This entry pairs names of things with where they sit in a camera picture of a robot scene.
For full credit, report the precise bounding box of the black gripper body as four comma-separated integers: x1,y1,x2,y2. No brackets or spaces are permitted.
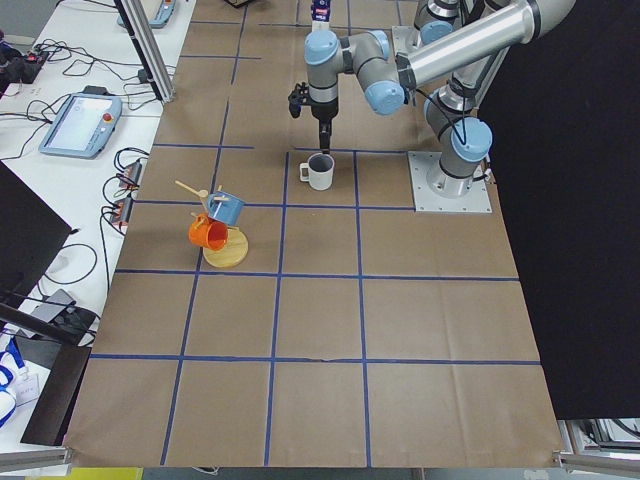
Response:
308,98,339,123

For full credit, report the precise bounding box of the white grey mug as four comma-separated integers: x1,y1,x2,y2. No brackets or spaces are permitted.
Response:
299,153,335,191

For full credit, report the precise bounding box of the blue white milk carton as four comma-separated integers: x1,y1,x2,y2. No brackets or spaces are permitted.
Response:
310,0,331,31

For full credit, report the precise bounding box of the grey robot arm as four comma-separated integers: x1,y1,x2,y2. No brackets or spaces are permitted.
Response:
289,1,574,198

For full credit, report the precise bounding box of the blue mug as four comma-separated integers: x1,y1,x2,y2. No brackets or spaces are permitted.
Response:
206,190,245,227

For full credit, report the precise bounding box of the wooden mug tree stand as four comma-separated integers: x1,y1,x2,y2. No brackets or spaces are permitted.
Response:
174,180,249,268

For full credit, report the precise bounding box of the orange mug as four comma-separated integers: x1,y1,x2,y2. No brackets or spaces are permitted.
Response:
188,213,228,251

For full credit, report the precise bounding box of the blue teach pendant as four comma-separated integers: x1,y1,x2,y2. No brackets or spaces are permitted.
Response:
141,0,177,29
38,92,122,159

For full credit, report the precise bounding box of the small usb hub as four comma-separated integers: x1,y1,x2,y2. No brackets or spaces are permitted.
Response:
117,160,143,190
109,197,134,231

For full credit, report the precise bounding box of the black monitor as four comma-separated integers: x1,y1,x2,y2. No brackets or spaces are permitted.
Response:
0,165,71,308

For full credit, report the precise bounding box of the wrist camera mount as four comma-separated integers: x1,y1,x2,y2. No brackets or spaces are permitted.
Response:
288,82,310,119

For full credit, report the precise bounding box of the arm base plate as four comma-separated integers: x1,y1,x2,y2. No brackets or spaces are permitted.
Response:
391,26,423,54

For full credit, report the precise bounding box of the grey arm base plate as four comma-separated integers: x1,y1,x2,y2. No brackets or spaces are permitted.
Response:
407,151,492,214

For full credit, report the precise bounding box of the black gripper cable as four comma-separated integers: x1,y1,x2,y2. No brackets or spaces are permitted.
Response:
413,87,476,146

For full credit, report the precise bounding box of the aluminium frame post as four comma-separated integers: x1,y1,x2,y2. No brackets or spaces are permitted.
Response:
114,0,175,104

